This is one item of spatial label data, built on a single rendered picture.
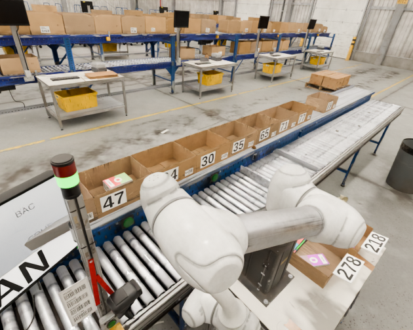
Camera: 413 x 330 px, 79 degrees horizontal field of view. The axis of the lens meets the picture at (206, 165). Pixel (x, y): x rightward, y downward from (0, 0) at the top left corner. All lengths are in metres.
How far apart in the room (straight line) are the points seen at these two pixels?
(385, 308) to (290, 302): 1.39
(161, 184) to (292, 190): 0.59
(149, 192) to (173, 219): 0.10
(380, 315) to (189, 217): 2.33
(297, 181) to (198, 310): 0.62
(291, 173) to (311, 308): 0.76
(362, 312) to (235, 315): 1.78
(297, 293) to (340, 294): 0.23
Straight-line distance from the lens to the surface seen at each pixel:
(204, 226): 0.52
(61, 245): 0.97
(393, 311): 2.81
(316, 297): 1.58
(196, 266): 0.50
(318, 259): 1.71
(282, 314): 1.47
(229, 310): 0.96
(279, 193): 1.06
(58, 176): 0.69
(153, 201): 0.61
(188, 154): 1.95
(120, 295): 1.06
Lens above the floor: 1.99
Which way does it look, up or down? 32 degrees down
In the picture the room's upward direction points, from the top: 5 degrees clockwise
